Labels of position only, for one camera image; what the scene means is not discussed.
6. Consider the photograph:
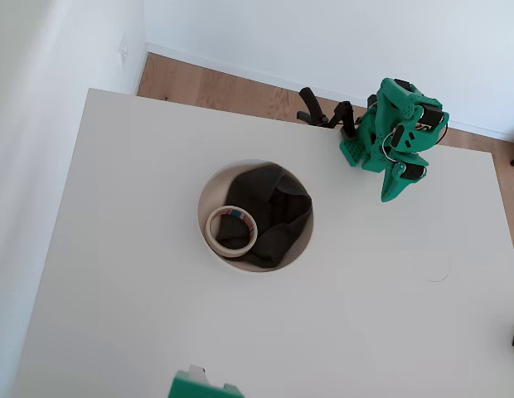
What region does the dark grey cloth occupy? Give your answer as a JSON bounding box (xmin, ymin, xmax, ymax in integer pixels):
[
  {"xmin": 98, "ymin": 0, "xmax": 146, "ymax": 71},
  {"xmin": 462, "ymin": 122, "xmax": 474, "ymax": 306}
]
[{"xmin": 215, "ymin": 163, "xmax": 314, "ymax": 269}]

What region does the black table clamp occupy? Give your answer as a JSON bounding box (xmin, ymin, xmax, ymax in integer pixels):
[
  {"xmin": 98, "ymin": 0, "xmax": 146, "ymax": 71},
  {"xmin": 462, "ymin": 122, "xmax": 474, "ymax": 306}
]
[{"xmin": 296, "ymin": 86, "xmax": 362, "ymax": 140}]

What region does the white baseboard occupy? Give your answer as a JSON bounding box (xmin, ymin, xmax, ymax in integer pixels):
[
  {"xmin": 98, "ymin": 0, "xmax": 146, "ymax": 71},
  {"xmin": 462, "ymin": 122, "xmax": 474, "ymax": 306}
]
[{"xmin": 131, "ymin": 41, "xmax": 514, "ymax": 145}]

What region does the cream masking tape roll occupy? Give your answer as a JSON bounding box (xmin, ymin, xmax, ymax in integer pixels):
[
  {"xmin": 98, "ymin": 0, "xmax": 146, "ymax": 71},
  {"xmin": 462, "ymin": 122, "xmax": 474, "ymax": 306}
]
[{"xmin": 204, "ymin": 205, "xmax": 259, "ymax": 256}]

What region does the green robot part bottom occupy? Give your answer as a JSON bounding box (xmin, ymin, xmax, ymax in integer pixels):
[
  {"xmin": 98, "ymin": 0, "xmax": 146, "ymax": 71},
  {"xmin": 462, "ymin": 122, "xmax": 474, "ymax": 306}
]
[{"xmin": 168, "ymin": 367, "xmax": 245, "ymax": 398}]

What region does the white round bowl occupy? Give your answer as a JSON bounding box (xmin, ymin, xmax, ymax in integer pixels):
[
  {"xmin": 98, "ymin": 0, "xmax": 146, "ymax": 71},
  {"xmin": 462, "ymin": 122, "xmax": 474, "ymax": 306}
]
[{"xmin": 196, "ymin": 159, "xmax": 315, "ymax": 274}]

